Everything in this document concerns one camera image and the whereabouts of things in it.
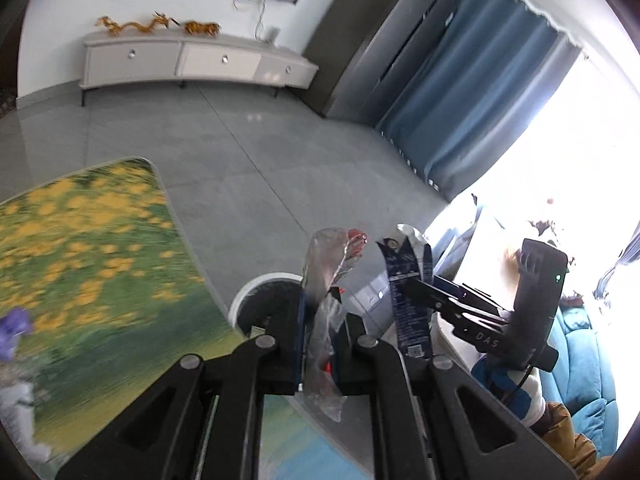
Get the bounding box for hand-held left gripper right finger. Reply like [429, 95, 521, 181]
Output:
[334, 312, 578, 480]

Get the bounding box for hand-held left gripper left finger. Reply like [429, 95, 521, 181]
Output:
[55, 290, 307, 480]

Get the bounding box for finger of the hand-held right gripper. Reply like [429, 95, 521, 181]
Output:
[432, 276, 501, 311]
[402, 277, 511, 321]

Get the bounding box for dark blue snack packet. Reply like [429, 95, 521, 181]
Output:
[376, 225, 435, 361]

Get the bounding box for white bin with black liner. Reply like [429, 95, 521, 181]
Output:
[229, 271, 306, 338]

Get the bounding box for clear plastic wrapper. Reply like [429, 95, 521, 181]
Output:
[302, 227, 371, 423]

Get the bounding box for person's right forearm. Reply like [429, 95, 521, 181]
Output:
[530, 402, 608, 466]

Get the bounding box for person's right hand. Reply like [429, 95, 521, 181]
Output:
[470, 355, 546, 428]

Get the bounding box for teal sofa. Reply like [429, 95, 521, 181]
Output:
[542, 305, 621, 456]

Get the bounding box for blue curtain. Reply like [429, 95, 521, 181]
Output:
[375, 0, 588, 203]

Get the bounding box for landscape print coffee table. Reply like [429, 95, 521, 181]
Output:
[0, 156, 376, 480]

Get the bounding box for grey refrigerator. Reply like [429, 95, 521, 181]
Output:
[302, 0, 458, 123]

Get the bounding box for white crumpled paper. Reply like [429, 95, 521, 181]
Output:
[0, 360, 56, 463]

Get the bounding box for purple crumpled wrapper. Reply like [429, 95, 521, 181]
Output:
[0, 308, 33, 361]

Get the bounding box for white television stand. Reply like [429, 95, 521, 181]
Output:
[80, 30, 320, 107]

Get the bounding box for golden tiger figurine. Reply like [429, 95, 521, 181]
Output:
[184, 20, 221, 37]

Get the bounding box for golden dragon figurine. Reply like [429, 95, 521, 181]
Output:
[96, 11, 181, 36]

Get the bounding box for black television cable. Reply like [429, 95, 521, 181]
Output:
[232, 0, 268, 41]

